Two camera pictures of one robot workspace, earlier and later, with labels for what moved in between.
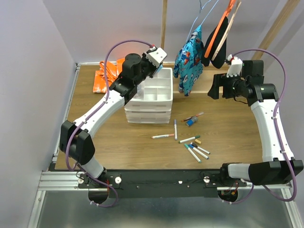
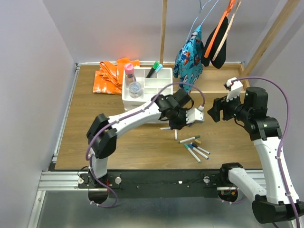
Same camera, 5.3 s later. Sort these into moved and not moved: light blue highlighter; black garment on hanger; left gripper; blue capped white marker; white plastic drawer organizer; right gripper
Moved: right gripper; left gripper
Not moved: black garment on hanger; white plastic drawer organizer; blue capped white marker; light blue highlighter
